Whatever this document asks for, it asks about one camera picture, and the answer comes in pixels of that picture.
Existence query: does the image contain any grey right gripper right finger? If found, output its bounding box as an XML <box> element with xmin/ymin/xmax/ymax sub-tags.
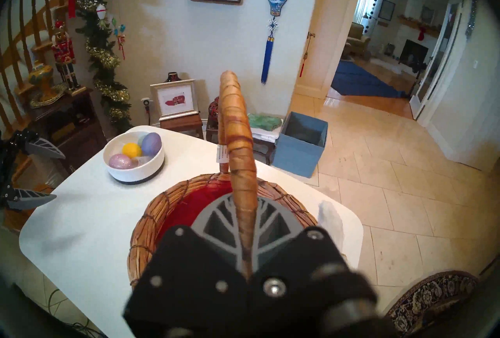
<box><xmin>250</xmin><ymin>196</ymin><xmax>352</xmax><ymax>318</ymax></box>

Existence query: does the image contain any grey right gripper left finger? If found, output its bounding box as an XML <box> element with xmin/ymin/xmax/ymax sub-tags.
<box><xmin>124</xmin><ymin>193</ymin><xmax>250</xmax><ymax>338</ymax></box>

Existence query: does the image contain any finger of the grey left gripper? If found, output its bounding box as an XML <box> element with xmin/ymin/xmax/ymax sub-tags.
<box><xmin>23</xmin><ymin>137</ymin><xmax>66</xmax><ymax>160</ymax></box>
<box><xmin>6</xmin><ymin>188</ymin><xmax>57</xmax><ymax>212</ymax></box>

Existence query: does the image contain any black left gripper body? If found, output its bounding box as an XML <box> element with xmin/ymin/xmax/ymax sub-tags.
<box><xmin>0</xmin><ymin>130</ymin><xmax>30</xmax><ymax>209</ymax></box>

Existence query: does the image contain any purple easter egg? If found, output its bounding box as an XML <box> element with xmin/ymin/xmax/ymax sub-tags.
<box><xmin>141</xmin><ymin>132</ymin><xmax>163</xmax><ymax>157</ymax></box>

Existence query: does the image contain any wicker basket with handle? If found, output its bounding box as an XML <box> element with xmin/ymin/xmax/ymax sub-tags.
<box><xmin>127</xmin><ymin>70</ymin><xmax>319</xmax><ymax>290</ymax></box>

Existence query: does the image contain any pink glitter easter egg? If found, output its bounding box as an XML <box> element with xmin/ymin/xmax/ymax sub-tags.
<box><xmin>108</xmin><ymin>154</ymin><xmax>139</xmax><ymax>170</ymax></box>

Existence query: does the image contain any yellow easter egg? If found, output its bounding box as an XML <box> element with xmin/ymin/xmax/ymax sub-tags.
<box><xmin>122</xmin><ymin>142</ymin><xmax>143</xmax><ymax>159</ymax></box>

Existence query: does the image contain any dark wooden cabinet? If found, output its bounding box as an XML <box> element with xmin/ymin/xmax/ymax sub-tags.
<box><xmin>25</xmin><ymin>87</ymin><xmax>108</xmax><ymax>173</ymax></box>

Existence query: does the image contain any brass decorative plate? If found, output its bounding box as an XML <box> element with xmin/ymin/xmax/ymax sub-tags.
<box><xmin>29</xmin><ymin>83</ymin><xmax>68</xmax><ymax>109</ymax></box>

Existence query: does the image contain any yellow ceramic vase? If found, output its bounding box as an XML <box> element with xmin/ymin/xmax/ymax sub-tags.
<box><xmin>27</xmin><ymin>61</ymin><xmax>54</xmax><ymax>101</ymax></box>

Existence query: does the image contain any red tulle cloth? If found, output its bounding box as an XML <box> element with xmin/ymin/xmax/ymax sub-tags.
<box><xmin>155</xmin><ymin>183</ymin><xmax>235</xmax><ymax>244</ymax></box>

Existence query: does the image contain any white round bowl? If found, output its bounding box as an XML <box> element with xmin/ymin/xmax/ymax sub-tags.
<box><xmin>103</xmin><ymin>131</ymin><xmax>165</xmax><ymax>185</ymax></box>

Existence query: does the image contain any red nutcracker figure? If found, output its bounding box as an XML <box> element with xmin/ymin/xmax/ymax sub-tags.
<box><xmin>51</xmin><ymin>20</ymin><xmax>80</xmax><ymax>91</ymax></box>

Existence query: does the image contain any green christmas garland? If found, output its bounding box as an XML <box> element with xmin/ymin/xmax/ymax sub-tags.
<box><xmin>74</xmin><ymin>0</ymin><xmax>133</xmax><ymax>132</ymax></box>

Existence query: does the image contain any blue fabric storage box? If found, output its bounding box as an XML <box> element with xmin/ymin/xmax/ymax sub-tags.
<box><xmin>271</xmin><ymin>111</ymin><xmax>329</xmax><ymax>179</ymax></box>

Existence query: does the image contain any wooden staircase railing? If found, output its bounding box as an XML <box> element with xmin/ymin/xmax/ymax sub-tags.
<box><xmin>0</xmin><ymin>0</ymin><xmax>121</xmax><ymax>138</ymax></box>

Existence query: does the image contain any white folded cloth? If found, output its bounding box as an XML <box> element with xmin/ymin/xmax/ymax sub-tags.
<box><xmin>250</xmin><ymin>126</ymin><xmax>282</xmax><ymax>143</ymax></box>

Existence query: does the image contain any small brown wooden stool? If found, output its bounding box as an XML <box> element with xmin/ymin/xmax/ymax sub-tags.
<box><xmin>159</xmin><ymin>114</ymin><xmax>204</xmax><ymax>140</ymax></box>

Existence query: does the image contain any framed red artwork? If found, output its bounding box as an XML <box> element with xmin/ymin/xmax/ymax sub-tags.
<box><xmin>150</xmin><ymin>79</ymin><xmax>200</xmax><ymax>122</ymax></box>

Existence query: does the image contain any oriental patterned round rug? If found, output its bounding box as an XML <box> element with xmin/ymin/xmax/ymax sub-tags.
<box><xmin>385</xmin><ymin>271</ymin><xmax>481</xmax><ymax>338</ymax></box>

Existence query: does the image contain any small dark side table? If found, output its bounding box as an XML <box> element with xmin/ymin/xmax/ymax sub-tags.
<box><xmin>205</xmin><ymin>116</ymin><xmax>276</xmax><ymax>166</ymax></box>

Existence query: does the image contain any blue floor rug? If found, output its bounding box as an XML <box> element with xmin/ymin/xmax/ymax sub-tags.
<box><xmin>331</xmin><ymin>60</ymin><xmax>407</xmax><ymax>98</ymax></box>

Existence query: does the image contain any small red knot charm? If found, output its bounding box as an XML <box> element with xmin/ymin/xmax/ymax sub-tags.
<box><xmin>299</xmin><ymin>32</ymin><xmax>316</xmax><ymax>78</ymax></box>

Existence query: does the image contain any white fluffy pet bed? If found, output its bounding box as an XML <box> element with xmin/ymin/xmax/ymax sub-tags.
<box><xmin>370</xmin><ymin>58</ymin><xmax>403</xmax><ymax>72</ymax></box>

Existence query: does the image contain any beige armchair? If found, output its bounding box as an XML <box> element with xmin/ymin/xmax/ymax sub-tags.
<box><xmin>344</xmin><ymin>22</ymin><xmax>371</xmax><ymax>58</ymax></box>

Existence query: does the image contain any black fireplace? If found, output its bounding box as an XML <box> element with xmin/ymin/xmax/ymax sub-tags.
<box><xmin>398</xmin><ymin>39</ymin><xmax>429</xmax><ymax>65</ymax></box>

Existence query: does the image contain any white glass french door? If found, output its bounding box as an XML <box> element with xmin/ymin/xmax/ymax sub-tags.
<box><xmin>409</xmin><ymin>0</ymin><xmax>463</xmax><ymax>120</ymax></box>

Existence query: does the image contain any colourful hanging ornament string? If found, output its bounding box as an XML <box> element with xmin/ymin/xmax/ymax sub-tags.
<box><xmin>111</xmin><ymin>19</ymin><xmax>127</xmax><ymax>60</ymax></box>

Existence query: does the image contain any black framed wall picture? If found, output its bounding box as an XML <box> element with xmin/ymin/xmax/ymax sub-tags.
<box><xmin>378</xmin><ymin>0</ymin><xmax>396</xmax><ymax>21</ymax></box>

